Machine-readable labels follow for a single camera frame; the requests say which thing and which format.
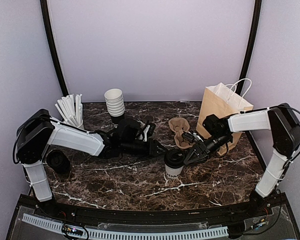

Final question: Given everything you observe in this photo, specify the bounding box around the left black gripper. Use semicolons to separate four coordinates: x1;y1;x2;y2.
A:
121;139;168;162

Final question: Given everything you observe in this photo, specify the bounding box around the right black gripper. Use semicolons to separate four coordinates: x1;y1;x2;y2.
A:
184;133;231;166

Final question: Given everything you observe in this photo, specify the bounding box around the black coffee cup lid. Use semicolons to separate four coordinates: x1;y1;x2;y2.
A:
164;148;186;169

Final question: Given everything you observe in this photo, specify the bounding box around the white paper coffee cup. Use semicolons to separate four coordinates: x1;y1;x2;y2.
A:
165;163;184;179

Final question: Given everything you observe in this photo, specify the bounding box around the stack of paper cups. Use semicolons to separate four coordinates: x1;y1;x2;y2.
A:
104;88;125;124

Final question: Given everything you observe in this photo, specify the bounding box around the stack of black lids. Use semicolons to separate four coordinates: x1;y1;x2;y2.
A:
46;150;71;174

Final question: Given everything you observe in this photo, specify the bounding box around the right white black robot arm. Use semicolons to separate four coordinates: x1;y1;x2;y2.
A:
182;103;300;198

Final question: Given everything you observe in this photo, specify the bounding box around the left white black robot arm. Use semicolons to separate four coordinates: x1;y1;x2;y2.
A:
12;109;167;218

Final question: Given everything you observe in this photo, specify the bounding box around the brown pulp cup carrier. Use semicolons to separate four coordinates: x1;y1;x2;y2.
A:
168;117;194;150

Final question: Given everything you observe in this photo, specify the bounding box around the brown paper bag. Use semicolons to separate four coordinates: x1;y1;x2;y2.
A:
195;78;255;157

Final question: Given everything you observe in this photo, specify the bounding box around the white cup holding straws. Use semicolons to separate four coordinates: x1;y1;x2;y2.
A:
71;119;85;130

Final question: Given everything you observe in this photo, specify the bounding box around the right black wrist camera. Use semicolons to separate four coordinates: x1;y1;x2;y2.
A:
202;114;228;137

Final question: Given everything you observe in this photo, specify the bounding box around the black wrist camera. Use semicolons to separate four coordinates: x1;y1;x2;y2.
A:
114;118;141;142
202;114;228;137

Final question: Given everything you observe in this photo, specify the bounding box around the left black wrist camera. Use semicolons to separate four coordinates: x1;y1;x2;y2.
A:
114;118;141;142

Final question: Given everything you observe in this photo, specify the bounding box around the black curved front rail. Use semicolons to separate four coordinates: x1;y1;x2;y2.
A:
17;193;288;226

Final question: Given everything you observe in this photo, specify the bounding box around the right black frame post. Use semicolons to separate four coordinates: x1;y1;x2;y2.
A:
239;0;262;80

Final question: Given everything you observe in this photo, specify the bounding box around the black frame post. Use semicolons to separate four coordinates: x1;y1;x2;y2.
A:
40;0;69;97
239;0;262;80

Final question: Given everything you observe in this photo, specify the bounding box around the grey slotted cable duct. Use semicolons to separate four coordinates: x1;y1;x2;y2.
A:
21;213;229;240

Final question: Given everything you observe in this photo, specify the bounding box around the left black frame post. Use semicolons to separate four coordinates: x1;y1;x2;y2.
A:
40;0;69;97

